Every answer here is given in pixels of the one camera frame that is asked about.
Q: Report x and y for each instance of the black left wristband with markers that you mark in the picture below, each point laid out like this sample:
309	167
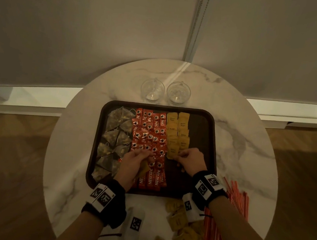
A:
114	212

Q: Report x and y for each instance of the round white marble table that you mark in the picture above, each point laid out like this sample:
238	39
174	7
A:
36	97

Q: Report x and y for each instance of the person's right forearm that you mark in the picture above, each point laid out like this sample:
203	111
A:
242	237

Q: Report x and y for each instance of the pile of yellow sachets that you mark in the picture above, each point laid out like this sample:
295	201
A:
177	219

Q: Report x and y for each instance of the black right wristband with markers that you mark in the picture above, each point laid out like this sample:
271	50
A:
198	199

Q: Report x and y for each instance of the black wristband with markers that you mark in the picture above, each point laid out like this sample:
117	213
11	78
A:
114	212
198	199

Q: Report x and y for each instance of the pile of orange stick packets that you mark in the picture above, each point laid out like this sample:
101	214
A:
240	200

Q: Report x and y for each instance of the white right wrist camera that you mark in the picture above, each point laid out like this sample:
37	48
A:
190	209

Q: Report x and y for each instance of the person's right hand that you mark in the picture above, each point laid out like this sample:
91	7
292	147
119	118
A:
193	163

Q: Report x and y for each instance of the perforated metal wall rail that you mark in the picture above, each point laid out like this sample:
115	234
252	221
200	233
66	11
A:
198	24

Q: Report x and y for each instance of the clear glass cup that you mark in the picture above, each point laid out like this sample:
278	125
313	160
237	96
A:
152	89
179	92

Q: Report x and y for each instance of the single yellow sugar packet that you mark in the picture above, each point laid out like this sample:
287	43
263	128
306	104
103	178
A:
144	170
172	153

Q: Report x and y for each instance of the neat cluster of tea bags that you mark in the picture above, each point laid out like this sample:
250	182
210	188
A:
116	117

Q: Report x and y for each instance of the dark brown tray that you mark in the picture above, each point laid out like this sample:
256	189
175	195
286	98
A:
202	134

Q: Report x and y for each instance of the red Nescafe sachets group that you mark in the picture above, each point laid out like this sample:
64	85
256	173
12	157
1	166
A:
150	140

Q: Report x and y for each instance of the person's left hand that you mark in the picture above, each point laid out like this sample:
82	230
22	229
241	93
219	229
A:
131	167

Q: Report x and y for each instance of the neat columns of sugar packets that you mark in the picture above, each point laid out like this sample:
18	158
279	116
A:
180	129

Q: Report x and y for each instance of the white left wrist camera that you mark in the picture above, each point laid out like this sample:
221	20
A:
134	224

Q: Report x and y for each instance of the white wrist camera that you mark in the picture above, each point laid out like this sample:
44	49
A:
190	209
134	224

